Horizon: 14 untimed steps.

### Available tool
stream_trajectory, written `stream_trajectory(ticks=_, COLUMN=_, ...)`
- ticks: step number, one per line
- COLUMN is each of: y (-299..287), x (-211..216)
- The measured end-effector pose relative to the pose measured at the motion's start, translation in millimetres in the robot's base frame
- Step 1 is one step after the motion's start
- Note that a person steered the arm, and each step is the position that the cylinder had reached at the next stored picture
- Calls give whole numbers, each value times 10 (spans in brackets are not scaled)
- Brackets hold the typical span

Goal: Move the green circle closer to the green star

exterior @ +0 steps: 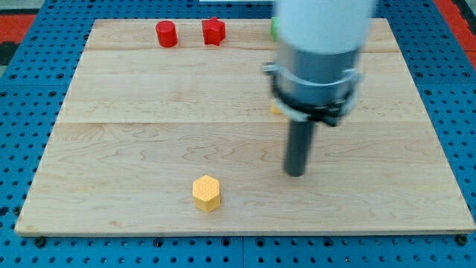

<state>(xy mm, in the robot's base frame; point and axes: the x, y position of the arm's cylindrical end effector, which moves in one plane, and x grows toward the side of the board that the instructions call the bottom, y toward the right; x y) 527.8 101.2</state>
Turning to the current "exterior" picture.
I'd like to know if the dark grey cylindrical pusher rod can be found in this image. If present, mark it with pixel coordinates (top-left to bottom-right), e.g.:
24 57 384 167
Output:
283 121 315 177

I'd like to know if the small yellow block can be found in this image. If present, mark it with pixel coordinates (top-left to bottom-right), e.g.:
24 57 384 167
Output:
271 103 282 115

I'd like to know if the red cylinder block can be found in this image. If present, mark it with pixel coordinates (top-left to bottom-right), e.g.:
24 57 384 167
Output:
155 20 178 48

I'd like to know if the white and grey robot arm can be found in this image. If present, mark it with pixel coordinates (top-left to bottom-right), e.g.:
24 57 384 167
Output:
264 0 376 127

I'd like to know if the green block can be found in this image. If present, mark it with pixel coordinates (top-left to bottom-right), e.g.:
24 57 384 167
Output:
270 16 280 42

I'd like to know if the red star block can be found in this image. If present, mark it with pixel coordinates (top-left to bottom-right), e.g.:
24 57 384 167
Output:
202 16 226 46

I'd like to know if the yellow hexagon block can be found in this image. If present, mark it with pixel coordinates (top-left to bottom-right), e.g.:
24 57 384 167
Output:
193 175 221 213

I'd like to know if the light wooden board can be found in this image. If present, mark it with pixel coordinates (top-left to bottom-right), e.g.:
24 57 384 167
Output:
15 19 475 237

